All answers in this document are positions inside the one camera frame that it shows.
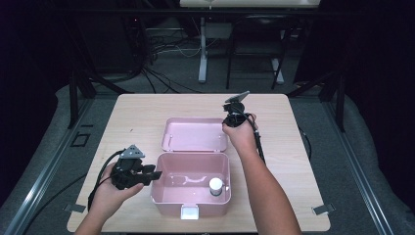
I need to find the black chair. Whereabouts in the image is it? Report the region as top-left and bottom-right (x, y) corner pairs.
(225, 13), (292, 91)

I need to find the small white bottle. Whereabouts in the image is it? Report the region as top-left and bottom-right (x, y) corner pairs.
(208, 176), (224, 197)

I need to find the hand-held gripper cable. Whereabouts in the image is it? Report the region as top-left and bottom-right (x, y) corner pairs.
(233, 106), (267, 165)
(86, 149), (127, 212)

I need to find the right hand-held gripper cable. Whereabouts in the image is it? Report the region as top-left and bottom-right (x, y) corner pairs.
(233, 106), (267, 165)

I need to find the person's right hand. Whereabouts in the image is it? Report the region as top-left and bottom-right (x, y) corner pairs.
(222, 113), (259, 155)

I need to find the bundle of floor cables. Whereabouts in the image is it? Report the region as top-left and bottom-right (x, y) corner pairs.
(138, 27), (205, 95)

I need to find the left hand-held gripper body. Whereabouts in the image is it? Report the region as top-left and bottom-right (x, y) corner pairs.
(111, 144), (146, 191)

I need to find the left hand-held gripper cable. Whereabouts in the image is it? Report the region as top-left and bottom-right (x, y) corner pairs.
(86, 149), (127, 212)

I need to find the aluminium floor rail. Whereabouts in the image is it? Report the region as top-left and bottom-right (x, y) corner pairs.
(2, 97), (95, 235)
(322, 100), (395, 235)

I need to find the short black cable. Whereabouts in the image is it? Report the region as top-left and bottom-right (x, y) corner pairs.
(298, 126), (313, 162)

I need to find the grey table bracket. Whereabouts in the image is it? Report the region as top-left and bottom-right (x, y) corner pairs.
(63, 203), (87, 213)
(311, 203), (337, 216)

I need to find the pink storage box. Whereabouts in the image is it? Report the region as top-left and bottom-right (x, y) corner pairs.
(149, 117), (233, 220)

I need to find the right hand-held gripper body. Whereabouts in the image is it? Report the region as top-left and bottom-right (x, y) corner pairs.
(222, 90), (254, 128)

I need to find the person's left hand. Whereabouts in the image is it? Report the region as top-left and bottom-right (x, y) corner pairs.
(88, 162), (145, 220)

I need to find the long black floor cable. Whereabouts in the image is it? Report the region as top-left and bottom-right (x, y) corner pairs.
(22, 173), (88, 235)

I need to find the black metal frame stand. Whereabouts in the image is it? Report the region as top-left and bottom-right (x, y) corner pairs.
(286, 63), (347, 133)
(63, 62), (135, 130)

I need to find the white desk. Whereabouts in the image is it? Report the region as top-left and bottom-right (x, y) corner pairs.
(179, 0), (323, 84)

